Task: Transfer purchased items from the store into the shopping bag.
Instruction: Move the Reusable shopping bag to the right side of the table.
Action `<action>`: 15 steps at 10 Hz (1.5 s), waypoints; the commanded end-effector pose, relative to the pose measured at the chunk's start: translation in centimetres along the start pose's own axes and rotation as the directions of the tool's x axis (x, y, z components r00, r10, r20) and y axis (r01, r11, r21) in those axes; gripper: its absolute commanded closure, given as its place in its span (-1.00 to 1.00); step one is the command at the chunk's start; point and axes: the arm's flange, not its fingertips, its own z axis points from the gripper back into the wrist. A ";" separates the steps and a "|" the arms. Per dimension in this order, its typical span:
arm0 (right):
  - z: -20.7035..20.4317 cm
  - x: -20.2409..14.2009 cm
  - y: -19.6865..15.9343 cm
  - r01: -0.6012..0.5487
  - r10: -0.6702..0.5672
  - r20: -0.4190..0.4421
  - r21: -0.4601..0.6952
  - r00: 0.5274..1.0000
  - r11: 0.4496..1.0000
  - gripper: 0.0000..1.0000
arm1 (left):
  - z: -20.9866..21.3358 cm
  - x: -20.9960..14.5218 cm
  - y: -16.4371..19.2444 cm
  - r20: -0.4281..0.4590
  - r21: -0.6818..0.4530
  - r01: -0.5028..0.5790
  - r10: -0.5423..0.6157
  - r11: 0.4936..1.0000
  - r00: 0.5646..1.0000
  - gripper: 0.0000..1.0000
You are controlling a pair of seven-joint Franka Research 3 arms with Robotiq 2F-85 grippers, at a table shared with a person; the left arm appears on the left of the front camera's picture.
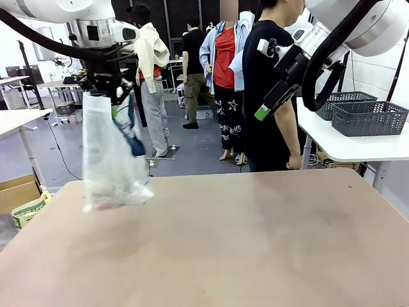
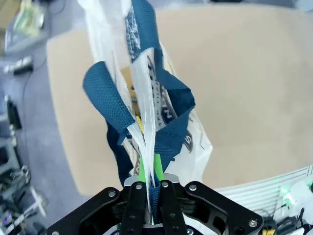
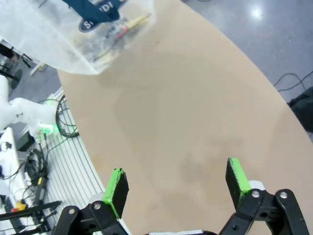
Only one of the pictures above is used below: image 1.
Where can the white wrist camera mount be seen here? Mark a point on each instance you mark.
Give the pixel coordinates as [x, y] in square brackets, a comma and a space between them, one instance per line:
[265, 46]

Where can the brown cardboard box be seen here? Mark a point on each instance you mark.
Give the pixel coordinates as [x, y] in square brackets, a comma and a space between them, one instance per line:
[16, 195]

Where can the black tripod stand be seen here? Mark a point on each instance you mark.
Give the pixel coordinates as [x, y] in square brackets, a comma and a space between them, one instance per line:
[30, 76]

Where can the white desk with leg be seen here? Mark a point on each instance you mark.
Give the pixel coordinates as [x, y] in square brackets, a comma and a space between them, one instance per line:
[16, 121]

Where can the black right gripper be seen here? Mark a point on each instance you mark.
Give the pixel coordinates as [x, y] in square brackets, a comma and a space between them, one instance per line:
[292, 65]

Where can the clear plastic storage box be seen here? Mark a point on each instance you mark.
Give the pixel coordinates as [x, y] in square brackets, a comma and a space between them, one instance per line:
[204, 114]

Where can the black slanted stand pole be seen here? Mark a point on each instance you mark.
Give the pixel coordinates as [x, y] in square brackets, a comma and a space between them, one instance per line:
[394, 80]

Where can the cluttered background work table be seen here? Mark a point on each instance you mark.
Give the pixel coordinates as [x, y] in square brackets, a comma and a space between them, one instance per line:
[60, 84]

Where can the person's right hand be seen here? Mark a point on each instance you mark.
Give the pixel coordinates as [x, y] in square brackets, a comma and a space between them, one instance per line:
[294, 163]

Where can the person's right forearm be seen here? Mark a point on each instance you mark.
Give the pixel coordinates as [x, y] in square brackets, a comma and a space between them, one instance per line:
[290, 137]

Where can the person in black t-shirt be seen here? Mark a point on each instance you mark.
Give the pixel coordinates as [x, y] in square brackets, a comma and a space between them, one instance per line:
[265, 96]

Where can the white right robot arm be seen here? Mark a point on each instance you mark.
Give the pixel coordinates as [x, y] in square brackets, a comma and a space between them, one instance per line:
[367, 19]

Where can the figure red top blue shirt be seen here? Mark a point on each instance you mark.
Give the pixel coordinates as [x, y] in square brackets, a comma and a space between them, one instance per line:
[225, 64]

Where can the grey framed board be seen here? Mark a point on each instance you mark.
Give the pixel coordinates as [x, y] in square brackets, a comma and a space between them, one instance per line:
[40, 31]

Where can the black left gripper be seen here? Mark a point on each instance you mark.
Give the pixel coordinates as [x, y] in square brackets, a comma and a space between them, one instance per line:
[102, 81]

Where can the green and white paper bag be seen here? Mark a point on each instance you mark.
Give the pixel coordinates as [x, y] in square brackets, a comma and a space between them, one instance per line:
[27, 214]

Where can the red packaged item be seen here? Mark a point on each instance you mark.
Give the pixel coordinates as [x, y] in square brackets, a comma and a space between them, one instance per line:
[107, 205]

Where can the grey plastic basket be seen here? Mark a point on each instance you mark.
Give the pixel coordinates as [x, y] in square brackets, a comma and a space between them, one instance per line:
[367, 121]
[351, 97]

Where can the white side table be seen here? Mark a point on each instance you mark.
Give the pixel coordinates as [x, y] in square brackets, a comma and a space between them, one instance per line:
[351, 147]

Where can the mannequin stand base plate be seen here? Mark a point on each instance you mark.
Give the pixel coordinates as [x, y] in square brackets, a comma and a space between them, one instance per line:
[161, 157]

